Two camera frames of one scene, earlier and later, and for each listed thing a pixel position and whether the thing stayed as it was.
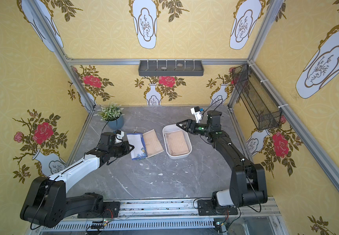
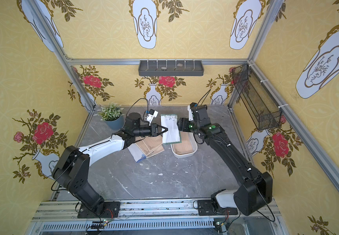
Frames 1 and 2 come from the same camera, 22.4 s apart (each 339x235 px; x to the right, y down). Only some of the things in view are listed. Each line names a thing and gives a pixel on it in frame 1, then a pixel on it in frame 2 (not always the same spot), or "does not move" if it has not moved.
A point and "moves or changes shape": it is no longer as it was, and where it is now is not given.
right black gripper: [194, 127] does not move
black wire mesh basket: [263, 108] does not move
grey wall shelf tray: [171, 68] does not move
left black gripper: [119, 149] → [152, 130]
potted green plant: [112, 113] does not move
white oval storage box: [177, 141] moves or changes shape
